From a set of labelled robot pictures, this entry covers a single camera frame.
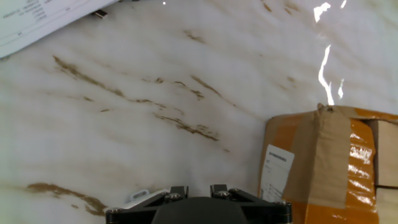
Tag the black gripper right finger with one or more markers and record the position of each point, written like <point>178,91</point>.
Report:
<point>264,213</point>

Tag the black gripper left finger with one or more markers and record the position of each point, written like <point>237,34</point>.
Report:
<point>140,211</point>

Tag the white four-socket power strip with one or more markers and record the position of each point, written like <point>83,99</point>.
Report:
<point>149,199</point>

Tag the cardboard box with orange tape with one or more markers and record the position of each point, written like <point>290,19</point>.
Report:
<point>329,161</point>

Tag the marble pattern table mat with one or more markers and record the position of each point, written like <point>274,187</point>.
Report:
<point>186,124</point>

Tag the printed white paper sheets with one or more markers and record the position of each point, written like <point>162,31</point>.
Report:
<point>37,21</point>

